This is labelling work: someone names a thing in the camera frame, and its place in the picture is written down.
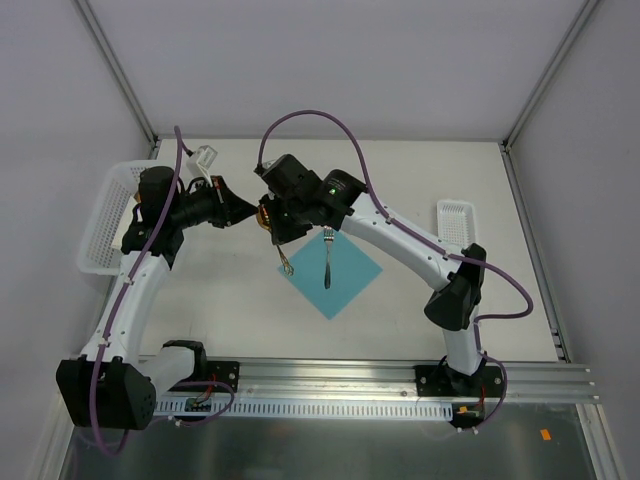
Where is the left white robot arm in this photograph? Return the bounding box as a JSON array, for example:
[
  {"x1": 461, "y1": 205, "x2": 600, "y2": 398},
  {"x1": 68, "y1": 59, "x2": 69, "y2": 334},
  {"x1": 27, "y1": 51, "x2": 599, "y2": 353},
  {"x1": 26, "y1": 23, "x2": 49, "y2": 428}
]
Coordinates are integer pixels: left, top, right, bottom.
[{"x1": 56, "y1": 166, "x2": 257, "y2": 430}]

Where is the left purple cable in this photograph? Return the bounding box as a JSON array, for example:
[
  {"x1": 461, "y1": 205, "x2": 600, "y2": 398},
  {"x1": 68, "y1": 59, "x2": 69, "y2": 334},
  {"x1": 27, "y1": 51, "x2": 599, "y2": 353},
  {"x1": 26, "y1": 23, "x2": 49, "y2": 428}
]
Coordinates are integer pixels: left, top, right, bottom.
[{"x1": 92, "y1": 125, "x2": 236, "y2": 458}]

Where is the white slotted cable duct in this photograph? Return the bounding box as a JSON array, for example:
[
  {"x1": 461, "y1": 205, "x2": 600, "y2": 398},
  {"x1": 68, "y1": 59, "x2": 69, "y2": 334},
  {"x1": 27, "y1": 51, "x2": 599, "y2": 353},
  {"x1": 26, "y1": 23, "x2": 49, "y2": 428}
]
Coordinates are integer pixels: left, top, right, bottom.
[{"x1": 154, "y1": 395, "x2": 453, "y2": 422}]

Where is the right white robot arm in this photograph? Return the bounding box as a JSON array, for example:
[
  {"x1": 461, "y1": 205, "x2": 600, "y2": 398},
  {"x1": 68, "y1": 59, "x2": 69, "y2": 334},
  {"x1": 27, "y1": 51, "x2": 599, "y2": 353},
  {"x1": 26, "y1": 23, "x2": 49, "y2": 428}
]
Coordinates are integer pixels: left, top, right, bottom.
[{"x1": 255, "y1": 154, "x2": 486, "y2": 396}]

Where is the gold spoon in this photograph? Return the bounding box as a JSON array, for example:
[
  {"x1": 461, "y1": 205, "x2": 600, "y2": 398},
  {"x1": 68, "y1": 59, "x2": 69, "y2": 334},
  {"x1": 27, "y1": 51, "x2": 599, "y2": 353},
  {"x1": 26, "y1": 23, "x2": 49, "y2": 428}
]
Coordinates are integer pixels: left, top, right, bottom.
[{"x1": 256, "y1": 204, "x2": 294, "y2": 276}]

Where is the silver fork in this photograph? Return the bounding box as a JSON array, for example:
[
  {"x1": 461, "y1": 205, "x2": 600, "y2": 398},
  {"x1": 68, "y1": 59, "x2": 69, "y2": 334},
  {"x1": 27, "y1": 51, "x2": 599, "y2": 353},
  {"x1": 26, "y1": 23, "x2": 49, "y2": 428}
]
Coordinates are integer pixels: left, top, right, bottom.
[{"x1": 323, "y1": 226, "x2": 335, "y2": 290}]

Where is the right white plastic tray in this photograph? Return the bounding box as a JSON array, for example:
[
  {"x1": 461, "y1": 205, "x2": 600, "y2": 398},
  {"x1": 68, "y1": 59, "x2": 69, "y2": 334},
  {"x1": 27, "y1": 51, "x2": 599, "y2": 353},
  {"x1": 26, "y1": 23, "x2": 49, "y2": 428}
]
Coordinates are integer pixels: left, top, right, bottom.
[{"x1": 436, "y1": 199, "x2": 478, "y2": 248}]

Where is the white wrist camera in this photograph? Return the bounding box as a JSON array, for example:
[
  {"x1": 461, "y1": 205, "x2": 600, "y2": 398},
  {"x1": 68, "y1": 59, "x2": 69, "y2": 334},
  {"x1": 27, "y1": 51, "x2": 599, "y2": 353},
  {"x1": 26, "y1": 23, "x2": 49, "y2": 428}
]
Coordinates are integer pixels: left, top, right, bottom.
[
  {"x1": 254, "y1": 159, "x2": 277, "y2": 176},
  {"x1": 186, "y1": 145, "x2": 218, "y2": 185}
]

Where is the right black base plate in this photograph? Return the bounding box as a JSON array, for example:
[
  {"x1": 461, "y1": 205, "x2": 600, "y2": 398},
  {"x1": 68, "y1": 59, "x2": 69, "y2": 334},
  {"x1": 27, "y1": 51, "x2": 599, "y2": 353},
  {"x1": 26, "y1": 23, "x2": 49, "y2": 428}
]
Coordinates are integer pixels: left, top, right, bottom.
[{"x1": 413, "y1": 363, "x2": 506, "y2": 398}]

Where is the aluminium mounting rail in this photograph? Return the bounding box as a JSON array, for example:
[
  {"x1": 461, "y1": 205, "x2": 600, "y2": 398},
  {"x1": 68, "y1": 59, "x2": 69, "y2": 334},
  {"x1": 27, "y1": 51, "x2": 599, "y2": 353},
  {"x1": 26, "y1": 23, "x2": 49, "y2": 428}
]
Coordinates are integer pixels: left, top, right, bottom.
[{"x1": 69, "y1": 355, "x2": 601, "y2": 404}]

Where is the left white plastic basket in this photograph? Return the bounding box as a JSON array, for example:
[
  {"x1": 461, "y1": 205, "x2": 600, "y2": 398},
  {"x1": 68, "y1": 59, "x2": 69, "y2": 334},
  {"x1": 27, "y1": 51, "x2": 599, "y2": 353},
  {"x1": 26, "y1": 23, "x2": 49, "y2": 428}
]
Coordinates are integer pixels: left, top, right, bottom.
[{"x1": 76, "y1": 160, "x2": 158, "y2": 276}]

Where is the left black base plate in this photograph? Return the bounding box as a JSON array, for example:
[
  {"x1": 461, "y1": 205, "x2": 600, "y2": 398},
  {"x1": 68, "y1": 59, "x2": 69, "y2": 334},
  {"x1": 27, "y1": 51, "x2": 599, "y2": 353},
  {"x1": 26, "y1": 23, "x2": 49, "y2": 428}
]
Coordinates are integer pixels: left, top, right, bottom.
[{"x1": 173, "y1": 360, "x2": 241, "y2": 393}]

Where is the blue paper napkin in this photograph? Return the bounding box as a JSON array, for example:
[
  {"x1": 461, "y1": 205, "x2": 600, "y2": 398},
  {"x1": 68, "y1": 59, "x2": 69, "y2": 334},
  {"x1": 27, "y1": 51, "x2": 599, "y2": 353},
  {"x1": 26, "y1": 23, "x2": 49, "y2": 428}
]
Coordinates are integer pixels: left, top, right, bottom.
[{"x1": 278, "y1": 232, "x2": 383, "y2": 320}]

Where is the right aluminium frame post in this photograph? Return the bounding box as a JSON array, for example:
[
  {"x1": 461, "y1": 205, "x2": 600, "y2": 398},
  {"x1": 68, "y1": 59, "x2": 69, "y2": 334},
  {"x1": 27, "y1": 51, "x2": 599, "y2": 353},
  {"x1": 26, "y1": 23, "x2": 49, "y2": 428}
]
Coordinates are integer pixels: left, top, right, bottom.
[{"x1": 502, "y1": 0, "x2": 602, "y2": 152}]

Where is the left aluminium frame post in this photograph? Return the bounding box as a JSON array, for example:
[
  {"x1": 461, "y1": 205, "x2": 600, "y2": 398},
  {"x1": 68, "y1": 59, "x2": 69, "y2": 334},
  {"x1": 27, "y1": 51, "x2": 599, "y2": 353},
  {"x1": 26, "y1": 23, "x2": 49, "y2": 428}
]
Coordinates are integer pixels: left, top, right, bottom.
[{"x1": 71, "y1": 0, "x2": 158, "y2": 146}]

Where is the aluminium frame post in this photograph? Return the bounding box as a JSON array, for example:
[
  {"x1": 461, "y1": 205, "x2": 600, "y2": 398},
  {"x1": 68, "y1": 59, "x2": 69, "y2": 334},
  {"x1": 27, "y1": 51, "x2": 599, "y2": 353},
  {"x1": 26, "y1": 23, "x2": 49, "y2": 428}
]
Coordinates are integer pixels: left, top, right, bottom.
[
  {"x1": 71, "y1": 0, "x2": 158, "y2": 146},
  {"x1": 502, "y1": 0, "x2": 602, "y2": 152}
]

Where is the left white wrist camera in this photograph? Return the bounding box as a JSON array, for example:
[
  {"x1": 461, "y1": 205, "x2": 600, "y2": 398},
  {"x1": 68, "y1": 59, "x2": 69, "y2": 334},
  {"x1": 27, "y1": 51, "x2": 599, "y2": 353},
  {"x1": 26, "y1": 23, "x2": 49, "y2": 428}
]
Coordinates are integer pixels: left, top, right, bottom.
[{"x1": 186, "y1": 145, "x2": 218, "y2": 185}]

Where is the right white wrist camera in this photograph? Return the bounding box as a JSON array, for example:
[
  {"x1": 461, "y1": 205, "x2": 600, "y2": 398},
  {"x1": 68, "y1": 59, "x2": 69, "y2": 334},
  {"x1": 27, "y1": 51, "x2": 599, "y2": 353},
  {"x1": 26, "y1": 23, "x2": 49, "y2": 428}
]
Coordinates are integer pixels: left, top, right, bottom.
[{"x1": 254, "y1": 159, "x2": 277, "y2": 176}]

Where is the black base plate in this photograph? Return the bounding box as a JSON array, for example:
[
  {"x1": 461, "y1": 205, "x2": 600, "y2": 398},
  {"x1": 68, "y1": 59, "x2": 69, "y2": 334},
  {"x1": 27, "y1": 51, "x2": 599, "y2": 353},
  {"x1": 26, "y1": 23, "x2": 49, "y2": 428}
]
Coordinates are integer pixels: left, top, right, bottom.
[
  {"x1": 413, "y1": 363, "x2": 506, "y2": 398},
  {"x1": 173, "y1": 360, "x2": 241, "y2": 393}
]

